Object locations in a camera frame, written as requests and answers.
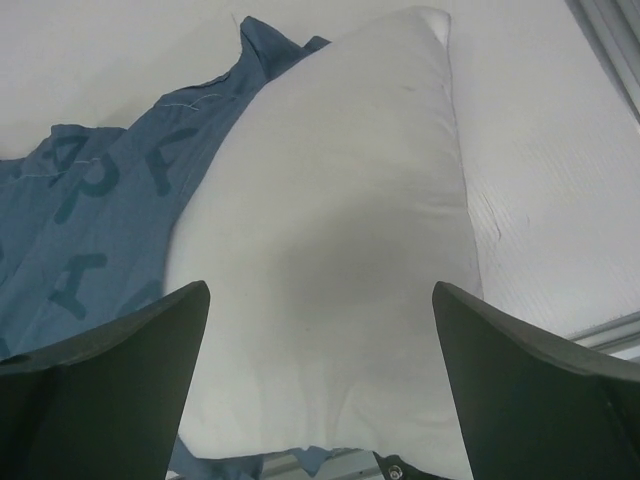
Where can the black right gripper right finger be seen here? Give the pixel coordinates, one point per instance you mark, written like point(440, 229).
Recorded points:
point(533, 405)

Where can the blue cartoon print pillowcase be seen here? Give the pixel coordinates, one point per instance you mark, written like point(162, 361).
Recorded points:
point(86, 218)

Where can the white pillow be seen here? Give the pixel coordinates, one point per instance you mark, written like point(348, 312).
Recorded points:
point(330, 211)

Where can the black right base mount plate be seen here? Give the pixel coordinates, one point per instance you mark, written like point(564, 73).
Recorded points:
point(393, 468)

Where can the right aluminium frame post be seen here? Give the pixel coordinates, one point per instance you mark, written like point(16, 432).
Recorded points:
point(612, 29)

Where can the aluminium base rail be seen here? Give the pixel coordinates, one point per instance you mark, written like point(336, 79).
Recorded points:
point(618, 338)

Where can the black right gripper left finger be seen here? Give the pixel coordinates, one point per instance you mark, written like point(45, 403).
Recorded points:
point(107, 403)

